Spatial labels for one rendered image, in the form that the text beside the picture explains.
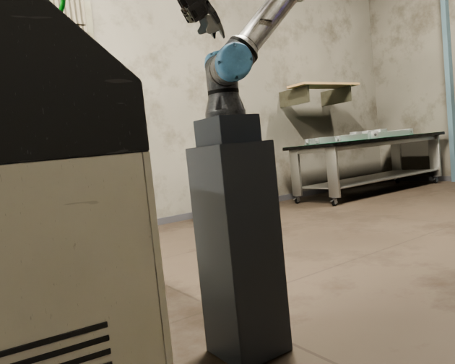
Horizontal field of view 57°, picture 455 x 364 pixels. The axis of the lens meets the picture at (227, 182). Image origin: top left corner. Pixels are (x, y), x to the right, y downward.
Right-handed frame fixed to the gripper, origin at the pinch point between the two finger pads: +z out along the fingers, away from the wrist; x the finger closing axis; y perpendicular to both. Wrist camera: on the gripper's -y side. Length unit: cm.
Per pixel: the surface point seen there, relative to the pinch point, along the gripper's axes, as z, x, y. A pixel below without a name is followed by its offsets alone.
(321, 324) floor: 118, 26, 31
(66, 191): -5, 56, 69
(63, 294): 11, 62, 83
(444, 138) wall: 381, -273, -357
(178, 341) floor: 93, 3, 82
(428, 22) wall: 240, -331, -445
